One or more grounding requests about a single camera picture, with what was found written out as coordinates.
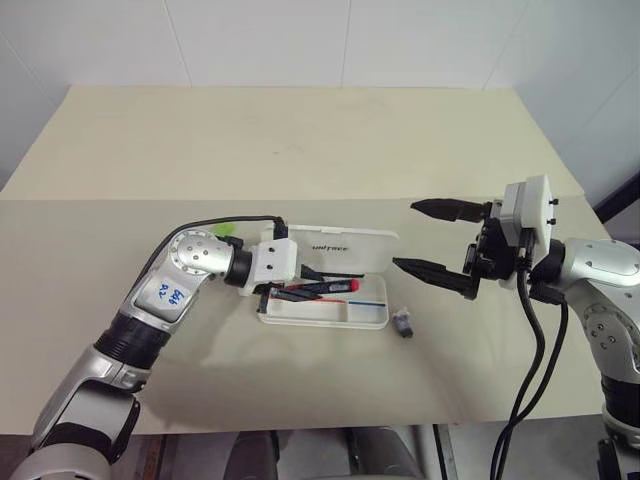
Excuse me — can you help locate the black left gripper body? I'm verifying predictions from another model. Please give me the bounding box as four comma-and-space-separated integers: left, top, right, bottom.
255, 263, 324, 316

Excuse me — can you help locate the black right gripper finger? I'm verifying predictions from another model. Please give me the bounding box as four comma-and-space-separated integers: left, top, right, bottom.
392, 256, 475, 301
409, 197, 487, 224

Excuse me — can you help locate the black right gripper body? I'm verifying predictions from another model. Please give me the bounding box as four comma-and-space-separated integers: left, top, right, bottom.
461, 198, 527, 302

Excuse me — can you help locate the black marker with red cap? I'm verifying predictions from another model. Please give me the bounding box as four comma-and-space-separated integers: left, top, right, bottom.
283, 278, 363, 296

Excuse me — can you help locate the white plastic pencil case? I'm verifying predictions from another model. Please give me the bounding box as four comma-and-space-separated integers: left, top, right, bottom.
255, 223, 402, 330

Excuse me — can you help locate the white label with blue writing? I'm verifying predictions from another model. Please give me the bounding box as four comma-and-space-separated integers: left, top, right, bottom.
133, 273, 194, 324

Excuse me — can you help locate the dark panel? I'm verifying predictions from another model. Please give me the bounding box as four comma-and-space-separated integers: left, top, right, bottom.
593, 169, 640, 227

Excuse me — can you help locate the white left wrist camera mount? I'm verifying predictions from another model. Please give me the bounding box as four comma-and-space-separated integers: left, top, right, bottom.
240, 237, 303, 298

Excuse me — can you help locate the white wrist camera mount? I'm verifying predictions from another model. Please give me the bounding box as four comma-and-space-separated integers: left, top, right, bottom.
501, 172, 560, 290
240, 237, 303, 298

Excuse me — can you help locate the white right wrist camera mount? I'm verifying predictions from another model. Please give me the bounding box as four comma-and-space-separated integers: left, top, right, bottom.
501, 172, 560, 290

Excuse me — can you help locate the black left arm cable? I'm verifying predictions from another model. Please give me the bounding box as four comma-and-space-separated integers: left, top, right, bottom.
172, 214, 290, 242

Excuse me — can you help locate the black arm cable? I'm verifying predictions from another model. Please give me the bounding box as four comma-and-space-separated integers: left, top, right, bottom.
172, 214, 290, 242
499, 294, 571, 480
489, 234, 549, 480

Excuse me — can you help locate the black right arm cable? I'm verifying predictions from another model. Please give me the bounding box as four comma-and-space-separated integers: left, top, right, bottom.
499, 294, 571, 480
489, 234, 549, 480

